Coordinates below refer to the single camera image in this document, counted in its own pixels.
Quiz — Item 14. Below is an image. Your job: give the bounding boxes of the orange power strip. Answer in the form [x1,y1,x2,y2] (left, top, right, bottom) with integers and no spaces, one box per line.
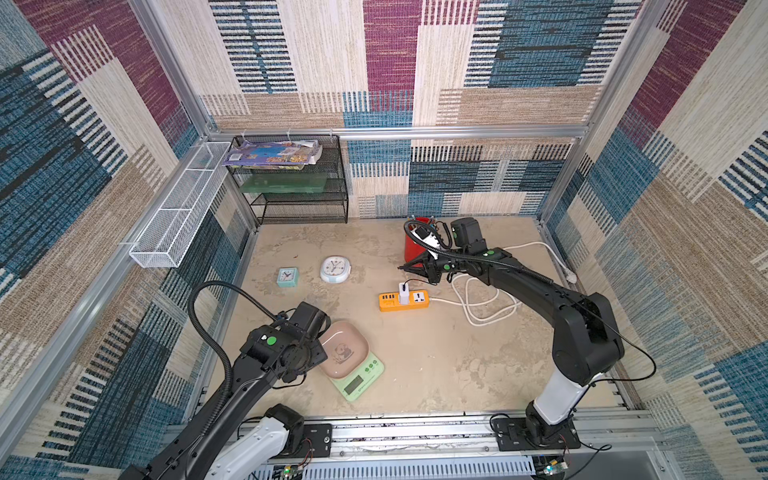
[378,290,430,313]

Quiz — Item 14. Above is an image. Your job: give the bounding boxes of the white usb charger adapter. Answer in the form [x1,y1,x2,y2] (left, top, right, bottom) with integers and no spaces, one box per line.
[398,282,410,306]

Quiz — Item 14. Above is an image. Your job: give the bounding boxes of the pink panda scale bowl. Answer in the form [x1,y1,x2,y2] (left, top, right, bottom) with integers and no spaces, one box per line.
[320,321,370,380]

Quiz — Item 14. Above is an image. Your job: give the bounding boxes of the green electronic kitchen scale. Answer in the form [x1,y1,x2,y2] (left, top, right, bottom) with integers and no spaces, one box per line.
[331,352,385,403]

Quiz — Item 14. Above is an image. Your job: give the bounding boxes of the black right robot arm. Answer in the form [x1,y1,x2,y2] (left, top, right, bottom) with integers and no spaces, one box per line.
[400,217,643,445]

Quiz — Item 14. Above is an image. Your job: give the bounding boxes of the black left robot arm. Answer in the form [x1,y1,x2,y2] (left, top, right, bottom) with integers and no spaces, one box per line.
[121,281,331,479]

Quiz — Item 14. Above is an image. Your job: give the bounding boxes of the red pencil cup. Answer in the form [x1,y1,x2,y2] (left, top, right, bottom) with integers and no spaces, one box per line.
[404,217,433,262]

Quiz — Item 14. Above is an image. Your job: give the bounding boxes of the small teal square clock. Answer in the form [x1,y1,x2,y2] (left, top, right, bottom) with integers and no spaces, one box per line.
[276,267,299,288]

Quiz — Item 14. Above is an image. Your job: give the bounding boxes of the white round alarm clock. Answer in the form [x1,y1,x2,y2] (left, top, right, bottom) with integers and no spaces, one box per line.
[320,256,351,284]

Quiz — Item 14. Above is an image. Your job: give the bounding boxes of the green folder in shelf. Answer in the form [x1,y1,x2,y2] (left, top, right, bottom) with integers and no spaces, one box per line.
[240,174,327,194]

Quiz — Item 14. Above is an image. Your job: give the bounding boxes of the colourful magazine on shelf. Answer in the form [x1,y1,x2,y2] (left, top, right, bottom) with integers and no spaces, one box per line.
[222,140,323,170]

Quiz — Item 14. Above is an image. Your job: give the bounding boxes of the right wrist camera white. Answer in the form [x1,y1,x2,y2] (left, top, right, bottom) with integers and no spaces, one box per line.
[412,223,446,251]

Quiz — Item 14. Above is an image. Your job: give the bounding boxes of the black wire mesh shelf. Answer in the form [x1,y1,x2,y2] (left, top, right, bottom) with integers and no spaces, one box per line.
[224,134,349,226]

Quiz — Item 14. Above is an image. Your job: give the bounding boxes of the white wire mesh basket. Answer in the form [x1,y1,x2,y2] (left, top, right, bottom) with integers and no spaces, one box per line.
[129,142,229,269]

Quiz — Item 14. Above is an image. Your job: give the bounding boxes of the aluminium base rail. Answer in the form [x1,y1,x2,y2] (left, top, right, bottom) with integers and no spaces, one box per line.
[155,410,661,480]

